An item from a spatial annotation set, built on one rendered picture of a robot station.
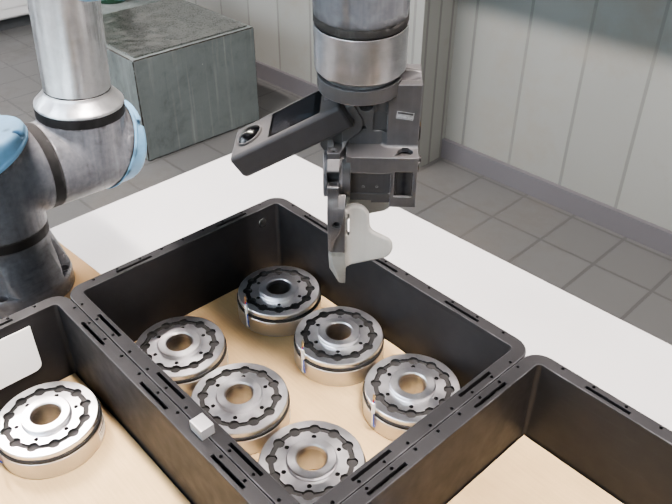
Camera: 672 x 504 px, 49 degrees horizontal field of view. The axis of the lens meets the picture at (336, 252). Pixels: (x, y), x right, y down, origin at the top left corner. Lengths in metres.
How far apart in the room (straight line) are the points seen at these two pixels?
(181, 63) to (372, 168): 2.43
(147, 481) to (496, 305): 0.62
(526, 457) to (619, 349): 0.39
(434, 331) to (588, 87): 1.88
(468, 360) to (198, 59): 2.41
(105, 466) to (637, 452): 0.51
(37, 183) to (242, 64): 2.27
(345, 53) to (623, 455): 0.44
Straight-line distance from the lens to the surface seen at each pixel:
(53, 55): 0.99
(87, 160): 1.03
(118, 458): 0.80
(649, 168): 2.60
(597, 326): 1.17
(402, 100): 0.61
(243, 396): 0.80
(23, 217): 1.01
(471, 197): 2.80
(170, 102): 3.05
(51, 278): 1.05
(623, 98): 2.57
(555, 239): 2.63
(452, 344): 0.81
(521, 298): 1.19
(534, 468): 0.78
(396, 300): 0.84
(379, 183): 0.65
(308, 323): 0.87
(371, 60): 0.57
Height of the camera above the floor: 1.43
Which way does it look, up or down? 35 degrees down
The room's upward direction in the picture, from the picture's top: straight up
